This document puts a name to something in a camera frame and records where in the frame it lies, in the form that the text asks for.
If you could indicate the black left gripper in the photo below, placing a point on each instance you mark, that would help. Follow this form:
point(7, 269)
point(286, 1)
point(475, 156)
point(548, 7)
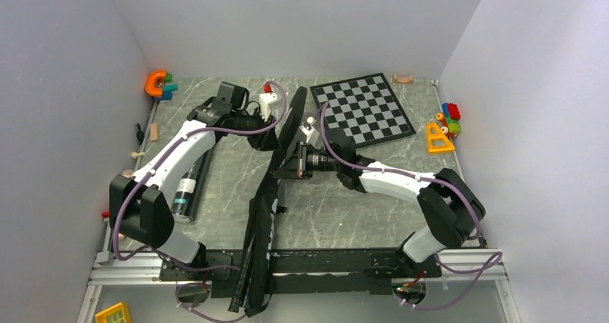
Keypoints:
point(266, 141)

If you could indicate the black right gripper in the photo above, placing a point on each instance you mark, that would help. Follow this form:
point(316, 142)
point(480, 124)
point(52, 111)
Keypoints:
point(296, 166)

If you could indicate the black shuttlecock tube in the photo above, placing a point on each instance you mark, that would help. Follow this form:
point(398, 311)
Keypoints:
point(190, 191)

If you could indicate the black racket bag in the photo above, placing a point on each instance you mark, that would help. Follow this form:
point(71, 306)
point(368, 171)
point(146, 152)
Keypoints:
point(269, 202)

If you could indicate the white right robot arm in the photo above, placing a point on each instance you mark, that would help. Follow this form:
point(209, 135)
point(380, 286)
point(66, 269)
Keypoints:
point(451, 211)

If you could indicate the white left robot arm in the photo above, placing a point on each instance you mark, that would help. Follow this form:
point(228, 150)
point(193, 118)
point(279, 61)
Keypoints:
point(140, 204)

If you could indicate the black white chessboard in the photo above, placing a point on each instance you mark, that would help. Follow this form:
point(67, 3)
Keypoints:
point(365, 108)

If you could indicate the teal green toy blocks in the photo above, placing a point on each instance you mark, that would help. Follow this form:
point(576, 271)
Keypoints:
point(168, 87)

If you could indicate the small wooden block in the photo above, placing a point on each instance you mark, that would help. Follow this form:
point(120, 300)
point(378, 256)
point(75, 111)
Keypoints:
point(153, 132)

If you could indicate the small black figure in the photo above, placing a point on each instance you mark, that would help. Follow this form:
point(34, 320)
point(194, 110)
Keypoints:
point(139, 134)

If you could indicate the orange letter toy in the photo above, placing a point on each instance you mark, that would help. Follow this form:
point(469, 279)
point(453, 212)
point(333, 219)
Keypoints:
point(155, 82)

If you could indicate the white chess pawn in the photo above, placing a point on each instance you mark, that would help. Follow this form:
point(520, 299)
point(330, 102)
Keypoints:
point(136, 155)

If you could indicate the wooden arch block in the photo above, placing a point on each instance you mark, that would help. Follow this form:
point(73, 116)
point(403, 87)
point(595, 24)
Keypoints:
point(408, 80)

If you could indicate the beige rolling pin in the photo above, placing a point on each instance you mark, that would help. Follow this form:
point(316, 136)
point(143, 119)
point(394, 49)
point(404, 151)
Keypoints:
point(127, 173)

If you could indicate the yellow triangle toy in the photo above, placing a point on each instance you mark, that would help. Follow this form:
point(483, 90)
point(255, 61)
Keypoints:
point(437, 141)

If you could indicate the colourful brick toy stack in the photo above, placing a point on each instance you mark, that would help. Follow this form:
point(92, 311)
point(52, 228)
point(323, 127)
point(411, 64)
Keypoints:
point(449, 117)

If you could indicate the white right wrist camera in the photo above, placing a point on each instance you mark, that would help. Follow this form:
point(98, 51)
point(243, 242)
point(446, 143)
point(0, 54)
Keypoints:
point(309, 131)

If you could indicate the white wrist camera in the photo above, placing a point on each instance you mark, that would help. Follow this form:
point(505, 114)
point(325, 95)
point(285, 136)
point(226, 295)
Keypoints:
point(309, 131)
point(267, 99)

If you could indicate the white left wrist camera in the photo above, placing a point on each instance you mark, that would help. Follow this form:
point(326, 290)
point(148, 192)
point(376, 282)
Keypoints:
point(267, 99)

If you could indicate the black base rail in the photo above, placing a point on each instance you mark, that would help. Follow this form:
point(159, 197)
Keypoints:
point(304, 271)

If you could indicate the yellow window toy frame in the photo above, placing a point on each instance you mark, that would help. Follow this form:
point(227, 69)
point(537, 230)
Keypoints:
point(118, 313)

